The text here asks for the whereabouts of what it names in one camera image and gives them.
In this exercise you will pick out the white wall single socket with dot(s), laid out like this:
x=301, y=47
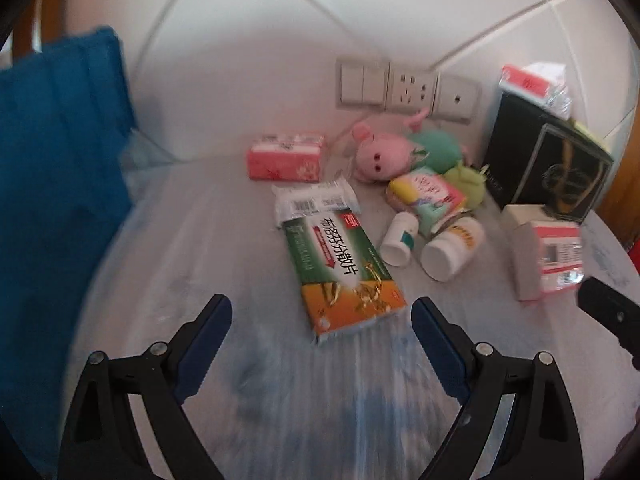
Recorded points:
x=456, y=98

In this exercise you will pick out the white wall power socket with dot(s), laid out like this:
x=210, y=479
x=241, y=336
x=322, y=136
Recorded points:
x=410, y=89

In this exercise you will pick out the small white green bottle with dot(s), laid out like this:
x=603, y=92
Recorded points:
x=397, y=245

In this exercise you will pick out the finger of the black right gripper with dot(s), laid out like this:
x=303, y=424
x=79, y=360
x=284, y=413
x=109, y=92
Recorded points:
x=615, y=312

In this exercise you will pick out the teal plush toy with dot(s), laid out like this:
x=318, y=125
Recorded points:
x=435, y=149

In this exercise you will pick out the blue plastic crate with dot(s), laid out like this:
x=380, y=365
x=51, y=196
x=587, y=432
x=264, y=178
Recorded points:
x=65, y=118

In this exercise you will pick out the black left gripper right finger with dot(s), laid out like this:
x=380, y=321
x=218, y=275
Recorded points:
x=541, y=440

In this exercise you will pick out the white yellow pill bottle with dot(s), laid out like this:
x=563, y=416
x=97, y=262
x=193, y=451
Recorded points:
x=451, y=250

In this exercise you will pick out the white wall light switch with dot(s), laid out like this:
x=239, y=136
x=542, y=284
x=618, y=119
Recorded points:
x=361, y=83

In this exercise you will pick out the clear wrapped tissue pack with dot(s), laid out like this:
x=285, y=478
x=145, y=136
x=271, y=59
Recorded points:
x=542, y=84

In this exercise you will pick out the black coffee cup gift bag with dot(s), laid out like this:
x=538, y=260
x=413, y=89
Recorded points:
x=535, y=158

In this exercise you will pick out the white wet wipes packet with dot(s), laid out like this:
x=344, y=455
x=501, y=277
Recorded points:
x=293, y=203

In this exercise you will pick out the pink tissue pack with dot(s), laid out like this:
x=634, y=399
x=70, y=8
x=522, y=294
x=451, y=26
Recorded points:
x=296, y=158

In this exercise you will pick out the pink pig plush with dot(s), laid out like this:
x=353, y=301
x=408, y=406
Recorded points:
x=381, y=156

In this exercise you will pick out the wooden door frame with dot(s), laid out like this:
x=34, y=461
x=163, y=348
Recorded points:
x=619, y=209

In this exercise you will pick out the red white tissue pack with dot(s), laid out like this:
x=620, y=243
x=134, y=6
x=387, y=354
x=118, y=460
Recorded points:
x=559, y=260

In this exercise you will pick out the green frog plush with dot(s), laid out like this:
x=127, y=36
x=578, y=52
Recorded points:
x=470, y=182

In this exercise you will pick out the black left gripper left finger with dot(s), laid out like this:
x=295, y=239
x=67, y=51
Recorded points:
x=100, y=438

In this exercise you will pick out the green orange medicine box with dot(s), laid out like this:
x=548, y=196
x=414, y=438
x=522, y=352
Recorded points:
x=344, y=282

